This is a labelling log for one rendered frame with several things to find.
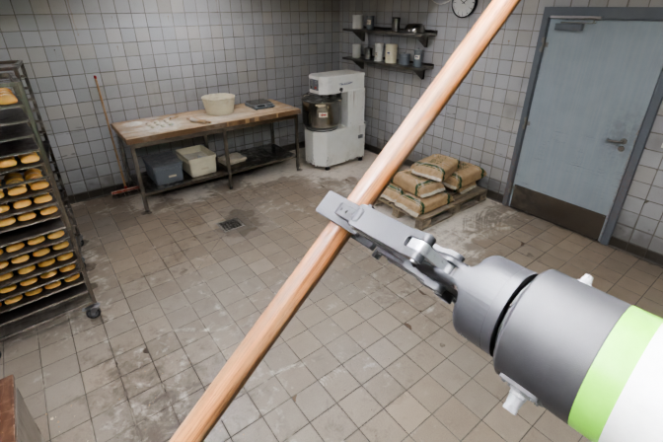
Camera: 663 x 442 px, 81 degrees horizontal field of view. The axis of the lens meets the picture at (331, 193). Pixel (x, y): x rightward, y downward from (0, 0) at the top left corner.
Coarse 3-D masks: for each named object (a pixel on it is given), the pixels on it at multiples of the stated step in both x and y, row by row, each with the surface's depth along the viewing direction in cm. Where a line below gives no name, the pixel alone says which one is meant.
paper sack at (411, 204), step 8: (408, 192) 432; (440, 192) 430; (448, 192) 435; (400, 200) 428; (408, 200) 420; (416, 200) 416; (424, 200) 415; (432, 200) 417; (440, 200) 424; (448, 200) 433; (408, 208) 418; (416, 208) 410; (424, 208) 414; (432, 208) 420; (416, 216) 409
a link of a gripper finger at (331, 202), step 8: (328, 192) 46; (328, 200) 45; (336, 200) 44; (344, 200) 44; (320, 208) 45; (328, 208) 45; (336, 208) 44; (328, 216) 44; (336, 216) 43; (344, 224) 42; (352, 232) 41
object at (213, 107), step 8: (208, 96) 513; (216, 96) 519; (224, 96) 520; (232, 96) 514; (208, 104) 487; (216, 104) 485; (224, 104) 489; (232, 104) 500; (208, 112) 496; (216, 112) 492; (224, 112) 495
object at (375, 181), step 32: (512, 0) 49; (480, 32) 48; (448, 64) 47; (448, 96) 47; (416, 128) 46; (384, 160) 45; (352, 192) 45; (320, 256) 43; (288, 288) 43; (288, 320) 42; (256, 352) 41; (224, 384) 41; (192, 416) 40
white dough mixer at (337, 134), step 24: (336, 72) 548; (360, 72) 548; (312, 96) 555; (336, 96) 555; (360, 96) 557; (312, 120) 532; (336, 120) 539; (360, 120) 574; (312, 144) 551; (336, 144) 558; (360, 144) 588
